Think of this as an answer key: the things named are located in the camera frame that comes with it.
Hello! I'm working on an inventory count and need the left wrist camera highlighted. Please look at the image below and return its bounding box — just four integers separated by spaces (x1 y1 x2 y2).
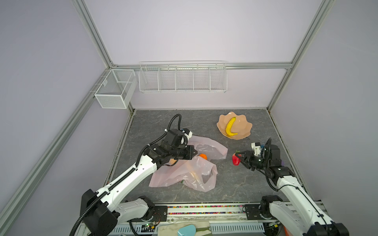
181 128 193 140

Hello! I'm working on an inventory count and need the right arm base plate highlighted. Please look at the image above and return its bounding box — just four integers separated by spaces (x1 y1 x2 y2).
242 204 264 220

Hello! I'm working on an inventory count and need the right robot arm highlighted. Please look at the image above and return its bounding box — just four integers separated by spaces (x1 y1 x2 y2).
233 141 349 236

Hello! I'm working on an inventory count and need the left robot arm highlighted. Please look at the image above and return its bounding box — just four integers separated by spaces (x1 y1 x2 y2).
69 114 198 236

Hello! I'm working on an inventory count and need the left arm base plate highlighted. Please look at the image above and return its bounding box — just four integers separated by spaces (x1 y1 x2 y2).
131 206 168 222

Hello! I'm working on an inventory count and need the light blue object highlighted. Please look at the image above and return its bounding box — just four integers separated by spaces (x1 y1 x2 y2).
177 224 196 236

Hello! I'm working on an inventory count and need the white wire shelf basket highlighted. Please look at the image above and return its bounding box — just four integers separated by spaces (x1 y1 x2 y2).
139 61 228 93

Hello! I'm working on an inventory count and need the pink plastic bag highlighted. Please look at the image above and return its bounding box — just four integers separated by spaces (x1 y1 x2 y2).
149 136 228 192

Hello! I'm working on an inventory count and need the orange tangerine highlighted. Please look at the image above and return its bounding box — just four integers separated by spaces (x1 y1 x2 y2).
199 154 208 160

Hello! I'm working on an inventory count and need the white mesh box basket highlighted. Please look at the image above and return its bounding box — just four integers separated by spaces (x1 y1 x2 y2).
95 69 137 109

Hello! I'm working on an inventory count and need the red strawberry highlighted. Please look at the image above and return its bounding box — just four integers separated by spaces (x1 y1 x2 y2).
232 153 241 166

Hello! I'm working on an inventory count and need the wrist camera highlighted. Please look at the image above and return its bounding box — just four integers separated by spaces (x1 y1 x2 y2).
181 128 193 140
251 142 264 157

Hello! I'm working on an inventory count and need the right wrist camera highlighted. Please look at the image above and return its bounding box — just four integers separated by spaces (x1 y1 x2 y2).
251 142 264 157

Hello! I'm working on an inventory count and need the yellow green banana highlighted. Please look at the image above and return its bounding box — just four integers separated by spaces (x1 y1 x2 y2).
225 117 238 137

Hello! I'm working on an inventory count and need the beige scalloped fruit bowl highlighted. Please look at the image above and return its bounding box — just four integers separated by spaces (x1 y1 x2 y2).
217 112 253 140

